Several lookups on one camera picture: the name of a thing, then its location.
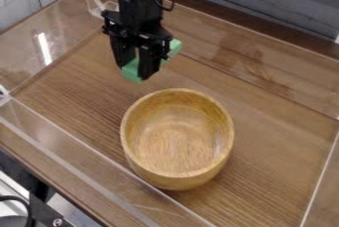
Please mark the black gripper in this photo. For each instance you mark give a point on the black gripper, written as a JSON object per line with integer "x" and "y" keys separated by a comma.
{"x": 134, "y": 28}

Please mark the green rectangular block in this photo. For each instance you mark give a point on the green rectangular block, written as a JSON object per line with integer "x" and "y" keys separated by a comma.
{"x": 130, "y": 69}

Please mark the black metal bracket with screw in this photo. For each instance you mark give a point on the black metal bracket with screw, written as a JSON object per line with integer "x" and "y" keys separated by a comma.
{"x": 45, "y": 215}

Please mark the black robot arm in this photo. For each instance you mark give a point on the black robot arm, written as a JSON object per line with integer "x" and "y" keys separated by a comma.
{"x": 138, "y": 37}

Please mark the clear acrylic corner bracket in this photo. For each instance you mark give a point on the clear acrylic corner bracket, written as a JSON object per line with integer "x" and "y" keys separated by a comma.
{"x": 96, "y": 7}

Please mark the brown wooden bowl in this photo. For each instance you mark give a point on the brown wooden bowl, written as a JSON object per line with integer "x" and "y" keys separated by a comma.
{"x": 177, "y": 135}

